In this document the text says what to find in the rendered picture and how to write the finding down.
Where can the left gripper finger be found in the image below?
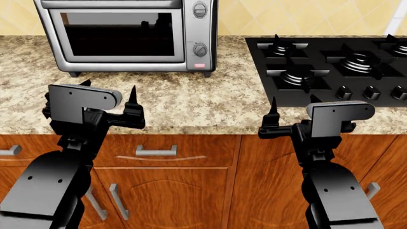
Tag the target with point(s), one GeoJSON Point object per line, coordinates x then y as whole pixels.
{"type": "Point", "coordinates": [134, 112]}
{"type": "Point", "coordinates": [86, 83]}

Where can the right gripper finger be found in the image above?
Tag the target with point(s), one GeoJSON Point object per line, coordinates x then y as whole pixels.
{"type": "Point", "coordinates": [314, 99]}
{"type": "Point", "coordinates": [272, 119]}

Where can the black oven foot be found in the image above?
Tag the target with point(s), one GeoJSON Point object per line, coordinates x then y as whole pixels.
{"type": "Point", "coordinates": [207, 74]}
{"type": "Point", "coordinates": [74, 74]}

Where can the glass toaster oven door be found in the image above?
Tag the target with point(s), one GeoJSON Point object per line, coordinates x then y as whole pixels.
{"type": "Point", "coordinates": [121, 35]}

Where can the red oven button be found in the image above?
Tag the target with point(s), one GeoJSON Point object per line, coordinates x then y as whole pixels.
{"type": "Point", "coordinates": [199, 65]}

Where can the silver round oven knob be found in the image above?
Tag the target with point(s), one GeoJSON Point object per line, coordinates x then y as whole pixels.
{"type": "Point", "coordinates": [200, 10]}
{"type": "Point", "coordinates": [200, 50]}

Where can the arched wooden cabinet door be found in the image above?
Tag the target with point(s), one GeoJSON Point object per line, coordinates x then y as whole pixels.
{"type": "Point", "coordinates": [171, 198]}

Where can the silver toaster oven body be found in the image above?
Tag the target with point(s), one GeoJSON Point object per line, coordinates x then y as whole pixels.
{"type": "Point", "coordinates": [203, 31]}

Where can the black glass gas cooktop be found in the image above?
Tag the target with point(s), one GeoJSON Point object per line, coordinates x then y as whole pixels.
{"type": "Point", "coordinates": [330, 95]}

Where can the medium black gas burner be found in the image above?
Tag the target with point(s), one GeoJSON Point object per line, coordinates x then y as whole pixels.
{"type": "Point", "coordinates": [297, 77]}

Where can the black cooktop knob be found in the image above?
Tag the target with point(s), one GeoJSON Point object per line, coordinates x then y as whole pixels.
{"type": "Point", "coordinates": [371, 93]}
{"type": "Point", "coordinates": [344, 93]}
{"type": "Point", "coordinates": [399, 93]}

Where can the large black gas burner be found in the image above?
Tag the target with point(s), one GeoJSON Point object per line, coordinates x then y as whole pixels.
{"type": "Point", "coordinates": [359, 60]}

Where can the small black gas burner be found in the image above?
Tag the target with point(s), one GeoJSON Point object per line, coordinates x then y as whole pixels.
{"type": "Point", "coordinates": [399, 48]}
{"type": "Point", "coordinates": [281, 48]}

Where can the narrow wooden cabinet drawer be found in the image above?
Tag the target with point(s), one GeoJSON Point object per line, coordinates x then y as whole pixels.
{"type": "Point", "coordinates": [31, 143]}

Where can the wide wooden cabinet drawer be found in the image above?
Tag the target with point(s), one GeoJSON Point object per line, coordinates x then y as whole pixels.
{"type": "Point", "coordinates": [203, 148]}

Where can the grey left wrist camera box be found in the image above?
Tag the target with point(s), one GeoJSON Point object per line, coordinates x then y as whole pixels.
{"type": "Point", "coordinates": [73, 102]}

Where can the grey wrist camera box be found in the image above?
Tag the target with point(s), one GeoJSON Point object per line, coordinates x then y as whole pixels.
{"type": "Point", "coordinates": [330, 119]}
{"type": "Point", "coordinates": [73, 102]}

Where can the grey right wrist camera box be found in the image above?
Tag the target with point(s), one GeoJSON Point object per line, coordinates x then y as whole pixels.
{"type": "Point", "coordinates": [330, 119]}

